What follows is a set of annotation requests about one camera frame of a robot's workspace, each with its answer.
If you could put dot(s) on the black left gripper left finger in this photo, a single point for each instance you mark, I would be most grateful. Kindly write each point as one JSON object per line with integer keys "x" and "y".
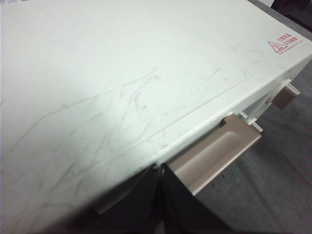
{"x": 139, "y": 207}

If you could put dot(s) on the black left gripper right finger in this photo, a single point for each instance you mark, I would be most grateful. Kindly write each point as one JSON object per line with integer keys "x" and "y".
{"x": 182, "y": 212}

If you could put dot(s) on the cream Toshiba toaster oven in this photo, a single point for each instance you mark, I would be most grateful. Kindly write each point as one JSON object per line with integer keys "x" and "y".
{"x": 122, "y": 73}

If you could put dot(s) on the cream oven knob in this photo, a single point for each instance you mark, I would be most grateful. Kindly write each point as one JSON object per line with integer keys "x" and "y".
{"x": 285, "y": 96}

